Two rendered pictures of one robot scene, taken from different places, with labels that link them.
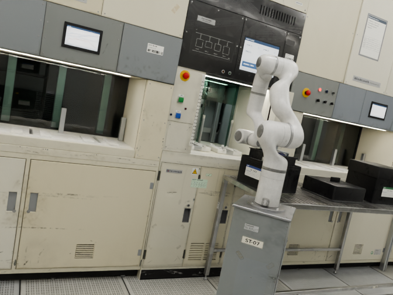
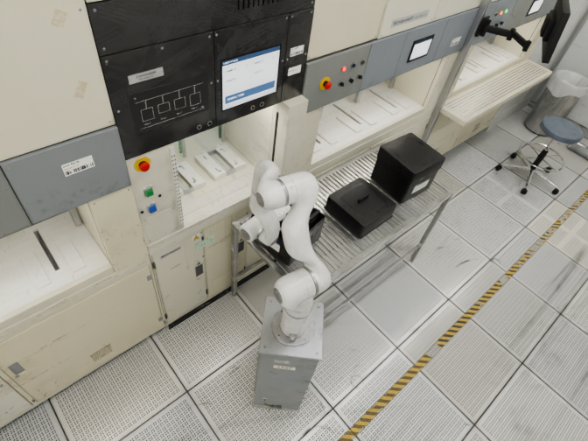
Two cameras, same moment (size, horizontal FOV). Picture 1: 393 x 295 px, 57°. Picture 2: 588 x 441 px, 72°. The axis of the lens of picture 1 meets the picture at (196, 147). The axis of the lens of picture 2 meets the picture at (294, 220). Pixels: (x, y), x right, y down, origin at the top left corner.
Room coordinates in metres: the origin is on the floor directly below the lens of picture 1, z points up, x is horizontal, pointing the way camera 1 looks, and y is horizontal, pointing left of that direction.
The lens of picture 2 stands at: (1.00, 0.00, 2.45)
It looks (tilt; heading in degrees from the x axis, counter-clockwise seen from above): 48 degrees down; 338
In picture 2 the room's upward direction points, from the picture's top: 10 degrees clockwise
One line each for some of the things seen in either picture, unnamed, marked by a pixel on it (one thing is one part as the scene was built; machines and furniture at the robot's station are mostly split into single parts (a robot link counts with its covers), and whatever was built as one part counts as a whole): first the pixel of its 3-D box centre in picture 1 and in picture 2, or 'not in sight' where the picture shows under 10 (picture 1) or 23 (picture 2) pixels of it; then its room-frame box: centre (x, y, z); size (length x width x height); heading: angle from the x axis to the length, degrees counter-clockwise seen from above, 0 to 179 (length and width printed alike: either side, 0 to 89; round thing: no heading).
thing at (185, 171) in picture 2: (192, 144); (178, 178); (2.67, 0.04, 0.89); 0.22 x 0.21 x 0.04; 26
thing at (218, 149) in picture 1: (223, 149); (220, 161); (2.79, -0.21, 0.89); 0.22 x 0.21 x 0.04; 26
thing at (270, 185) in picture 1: (269, 188); (295, 317); (1.78, -0.40, 0.85); 0.19 x 0.19 x 0.18
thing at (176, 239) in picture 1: (199, 133); (181, 148); (2.82, 0.00, 0.98); 0.95 x 0.88 x 1.95; 26
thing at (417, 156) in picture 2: (374, 181); (406, 167); (2.61, -1.31, 0.89); 0.29 x 0.29 x 0.25; 23
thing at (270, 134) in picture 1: (273, 145); (295, 294); (1.77, -0.37, 1.07); 0.19 x 0.12 x 0.24; 107
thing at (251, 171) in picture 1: (268, 173); (286, 226); (2.29, -0.48, 0.85); 0.28 x 0.28 x 0.17; 36
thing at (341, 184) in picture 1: (333, 187); (360, 204); (2.40, -0.95, 0.83); 0.29 x 0.29 x 0.13; 27
